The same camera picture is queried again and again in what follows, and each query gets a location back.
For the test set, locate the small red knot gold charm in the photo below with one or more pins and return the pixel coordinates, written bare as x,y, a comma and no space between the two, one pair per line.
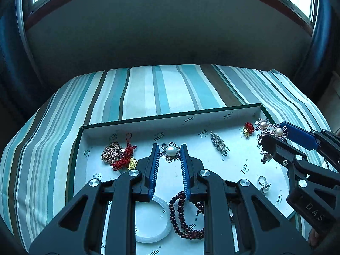
248,127

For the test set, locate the green box with printed lining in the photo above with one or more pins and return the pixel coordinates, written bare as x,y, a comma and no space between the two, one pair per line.
199,143

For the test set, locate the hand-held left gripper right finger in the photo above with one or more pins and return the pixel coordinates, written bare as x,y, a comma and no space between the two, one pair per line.
186,175

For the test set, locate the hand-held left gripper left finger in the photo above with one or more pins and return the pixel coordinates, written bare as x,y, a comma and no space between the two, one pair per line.
154,170

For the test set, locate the blue curtain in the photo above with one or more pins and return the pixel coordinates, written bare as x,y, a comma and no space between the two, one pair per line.
322,39
13,50

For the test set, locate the beige cabinet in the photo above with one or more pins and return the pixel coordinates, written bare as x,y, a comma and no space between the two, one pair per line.
333,93

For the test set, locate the pearl flower brooch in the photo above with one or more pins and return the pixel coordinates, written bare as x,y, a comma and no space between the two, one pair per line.
170,151

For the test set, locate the rhinestone leaf brooch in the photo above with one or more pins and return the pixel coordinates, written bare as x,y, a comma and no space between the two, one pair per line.
219,142

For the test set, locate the person's right hand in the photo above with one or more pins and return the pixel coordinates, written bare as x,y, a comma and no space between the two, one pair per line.
315,239

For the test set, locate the striped bed sheet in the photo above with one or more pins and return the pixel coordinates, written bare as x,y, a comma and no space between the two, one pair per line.
159,90

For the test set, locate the white jade bangle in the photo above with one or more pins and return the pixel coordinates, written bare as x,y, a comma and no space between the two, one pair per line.
164,233

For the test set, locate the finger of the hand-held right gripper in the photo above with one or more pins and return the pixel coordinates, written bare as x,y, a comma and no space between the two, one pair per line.
300,136
279,151

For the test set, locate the pearl cluster brooch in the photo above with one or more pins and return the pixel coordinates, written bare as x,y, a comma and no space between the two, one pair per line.
279,131

